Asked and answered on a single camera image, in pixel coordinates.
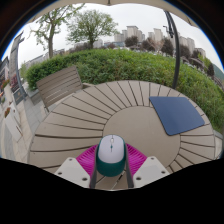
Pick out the group of apartment buildings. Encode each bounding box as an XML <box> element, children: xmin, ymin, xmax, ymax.
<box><xmin>113</xmin><ymin>25</ymin><xmax>207</xmax><ymax>59</ymax></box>

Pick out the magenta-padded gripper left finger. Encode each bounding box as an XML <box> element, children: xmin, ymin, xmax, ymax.
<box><xmin>54</xmin><ymin>143</ymin><xmax>100</xmax><ymax>190</ymax></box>

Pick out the black curved parasol pole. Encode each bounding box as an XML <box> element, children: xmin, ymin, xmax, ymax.
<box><xmin>163</xmin><ymin>9</ymin><xmax>182</xmax><ymax>90</ymax></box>

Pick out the white and teal computer mouse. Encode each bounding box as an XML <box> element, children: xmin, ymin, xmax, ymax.
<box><xmin>95</xmin><ymin>134</ymin><xmax>128</xmax><ymax>178</ymax></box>

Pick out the green hedge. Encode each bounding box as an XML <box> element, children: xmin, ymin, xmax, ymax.
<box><xmin>25</xmin><ymin>49</ymin><xmax>224</xmax><ymax>133</ymax></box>

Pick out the round leafy tree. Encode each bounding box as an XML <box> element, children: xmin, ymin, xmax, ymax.
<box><xmin>66</xmin><ymin>9</ymin><xmax>119</xmax><ymax>50</ymax></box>

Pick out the beige parasol canopy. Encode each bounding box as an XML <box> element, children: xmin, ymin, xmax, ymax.
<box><xmin>26</xmin><ymin>0</ymin><xmax>201</xmax><ymax>28</ymax></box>

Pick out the blue mouse pad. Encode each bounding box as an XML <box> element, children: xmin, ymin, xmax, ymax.
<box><xmin>148</xmin><ymin>96</ymin><xmax>206</xmax><ymax>137</ymax></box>

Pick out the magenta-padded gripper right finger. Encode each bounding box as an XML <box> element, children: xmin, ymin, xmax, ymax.
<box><xmin>123</xmin><ymin>143</ymin><xmax>171</xmax><ymax>190</ymax></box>

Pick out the thin sparse tree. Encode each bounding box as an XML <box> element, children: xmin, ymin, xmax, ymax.
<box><xmin>29</xmin><ymin>3</ymin><xmax>86</xmax><ymax>59</ymax></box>

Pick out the slatted wooden chair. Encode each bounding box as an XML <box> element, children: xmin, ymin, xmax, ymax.
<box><xmin>35</xmin><ymin>65</ymin><xmax>84</xmax><ymax>113</ymax></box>

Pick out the dark tall post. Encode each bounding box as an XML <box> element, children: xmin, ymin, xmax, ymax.
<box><xmin>8</xmin><ymin>31</ymin><xmax>28</xmax><ymax>104</ymax></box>

